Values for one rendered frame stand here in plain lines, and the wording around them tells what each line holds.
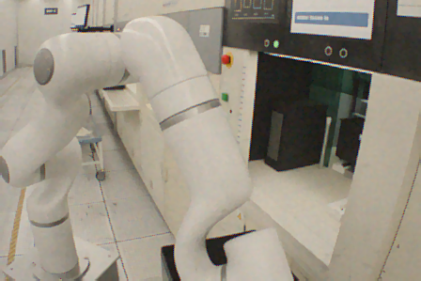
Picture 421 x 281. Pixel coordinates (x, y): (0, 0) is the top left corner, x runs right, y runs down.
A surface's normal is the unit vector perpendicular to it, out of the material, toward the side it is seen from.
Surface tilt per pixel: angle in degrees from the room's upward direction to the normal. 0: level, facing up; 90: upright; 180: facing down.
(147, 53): 80
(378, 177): 90
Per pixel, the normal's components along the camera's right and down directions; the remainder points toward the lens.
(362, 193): -0.90, 0.07
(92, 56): 0.82, -0.03
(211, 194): -0.24, 0.10
